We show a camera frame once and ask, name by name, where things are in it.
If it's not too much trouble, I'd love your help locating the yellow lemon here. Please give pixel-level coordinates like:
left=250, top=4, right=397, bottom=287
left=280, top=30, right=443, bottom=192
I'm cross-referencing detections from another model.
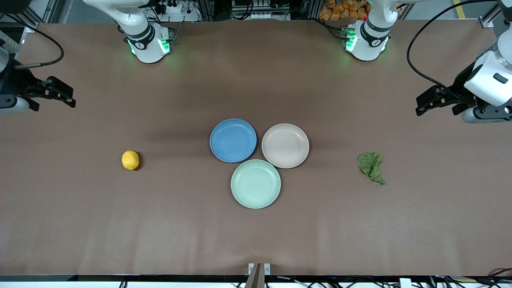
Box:
left=122, top=150, right=140, bottom=170

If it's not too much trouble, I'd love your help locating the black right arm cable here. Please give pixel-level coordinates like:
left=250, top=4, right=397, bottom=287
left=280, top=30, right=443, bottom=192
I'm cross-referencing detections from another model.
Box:
left=15, top=25, right=65, bottom=70

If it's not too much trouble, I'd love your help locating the beige round plate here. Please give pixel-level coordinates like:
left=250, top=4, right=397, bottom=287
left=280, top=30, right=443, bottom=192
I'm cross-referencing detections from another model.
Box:
left=262, top=123, right=310, bottom=169

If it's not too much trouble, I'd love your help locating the mint green round plate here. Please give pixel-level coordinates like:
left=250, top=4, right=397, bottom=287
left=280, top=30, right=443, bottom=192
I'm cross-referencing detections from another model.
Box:
left=231, top=159, right=281, bottom=209

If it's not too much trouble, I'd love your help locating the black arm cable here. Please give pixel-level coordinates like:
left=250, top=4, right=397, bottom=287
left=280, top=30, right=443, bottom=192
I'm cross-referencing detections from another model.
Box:
left=15, top=25, right=65, bottom=70
left=407, top=0, right=499, bottom=100

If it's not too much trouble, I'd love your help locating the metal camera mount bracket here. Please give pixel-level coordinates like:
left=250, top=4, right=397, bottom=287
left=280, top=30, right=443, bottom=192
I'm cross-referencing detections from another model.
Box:
left=245, top=263, right=271, bottom=288

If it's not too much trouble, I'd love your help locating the green lettuce leaf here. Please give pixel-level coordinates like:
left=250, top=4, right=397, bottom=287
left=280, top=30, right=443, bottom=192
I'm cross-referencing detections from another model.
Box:
left=358, top=151, right=387, bottom=186

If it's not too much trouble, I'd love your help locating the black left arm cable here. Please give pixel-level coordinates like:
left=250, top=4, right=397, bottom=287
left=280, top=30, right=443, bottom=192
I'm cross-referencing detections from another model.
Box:
left=407, top=0, right=499, bottom=100

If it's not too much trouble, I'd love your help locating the blue round plate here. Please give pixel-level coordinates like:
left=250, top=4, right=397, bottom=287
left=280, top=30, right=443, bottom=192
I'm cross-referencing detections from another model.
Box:
left=210, top=118, right=257, bottom=163

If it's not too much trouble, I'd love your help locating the white power strip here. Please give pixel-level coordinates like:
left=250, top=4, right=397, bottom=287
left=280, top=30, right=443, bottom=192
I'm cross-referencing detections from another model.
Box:
left=154, top=0, right=200, bottom=23

